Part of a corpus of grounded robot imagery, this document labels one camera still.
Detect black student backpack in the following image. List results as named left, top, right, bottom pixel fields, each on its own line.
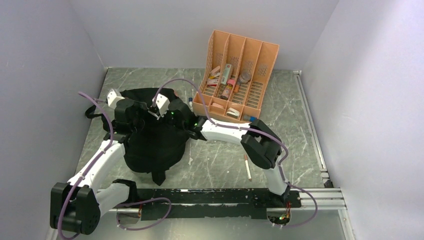
left=84, top=87, right=189, bottom=186

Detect brown white marker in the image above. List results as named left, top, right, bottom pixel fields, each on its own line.
left=244, top=154, right=252, bottom=182

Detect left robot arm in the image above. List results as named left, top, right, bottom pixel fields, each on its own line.
left=50, top=97, right=149, bottom=240

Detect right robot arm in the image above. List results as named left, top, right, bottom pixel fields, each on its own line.
left=153, top=95, right=291, bottom=207

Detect pink white small box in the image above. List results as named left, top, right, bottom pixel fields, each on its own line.
left=206, top=78, right=220, bottom=87

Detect white stapler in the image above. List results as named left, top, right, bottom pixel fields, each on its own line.
left=225, top=107, right=240, bottom=119

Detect pink eraser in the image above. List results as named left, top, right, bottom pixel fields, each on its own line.
left=209, top=66, right=221, bottom=75

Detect brown bottle pink cap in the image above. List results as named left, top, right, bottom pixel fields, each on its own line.
left=219, top=78, right=236, bottom=100

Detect green white box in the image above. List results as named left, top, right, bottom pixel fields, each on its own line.
left=220, top=63, right=233, bottom=85

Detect orange glue stick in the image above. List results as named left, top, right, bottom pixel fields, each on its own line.
left=233, top=81, right=240, bottom=93

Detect orange plastic desk organizer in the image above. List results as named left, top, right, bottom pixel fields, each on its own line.
left=192, top=30, right=280, bottom=123

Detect grey round jar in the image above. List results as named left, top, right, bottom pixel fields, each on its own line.
left=238, top=71, right=252, bottom=84

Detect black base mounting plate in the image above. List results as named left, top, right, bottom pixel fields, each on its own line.
left=120, top=188, right=302, bottom=221

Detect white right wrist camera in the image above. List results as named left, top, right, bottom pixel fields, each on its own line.
left=152, top=93, right=170, bottom=118

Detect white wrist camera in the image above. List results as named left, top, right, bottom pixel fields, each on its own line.
left=152, top=93, right=170, bottom=118
left=106, top=88, right=125, bottom=109

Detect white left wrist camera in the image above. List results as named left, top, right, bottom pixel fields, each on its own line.
left=106, top=88, right=125, bottom=109

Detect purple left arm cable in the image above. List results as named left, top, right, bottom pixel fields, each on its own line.
left=56, top=91, right=173, bottom=240

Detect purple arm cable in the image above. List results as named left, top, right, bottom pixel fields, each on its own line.
left=152, top=78, right=319, bottom=229
left=56, top=91, right=173, bottom=240

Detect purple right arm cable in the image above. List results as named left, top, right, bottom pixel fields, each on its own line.
left=152, top=78, right=319, bottom=229

